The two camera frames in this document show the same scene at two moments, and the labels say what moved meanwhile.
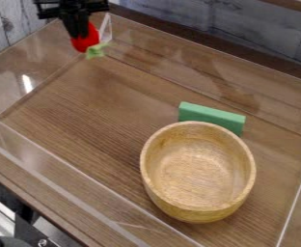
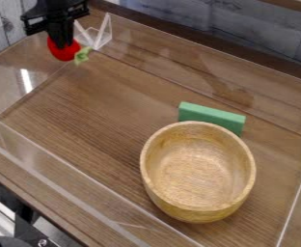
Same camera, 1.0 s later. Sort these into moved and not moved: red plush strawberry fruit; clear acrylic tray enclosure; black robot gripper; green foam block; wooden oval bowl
Moved: black robot gripper; red plush strawberry fruit
Not moved: wooden oval bowl; clear acrylic tray enclosure; green foam block
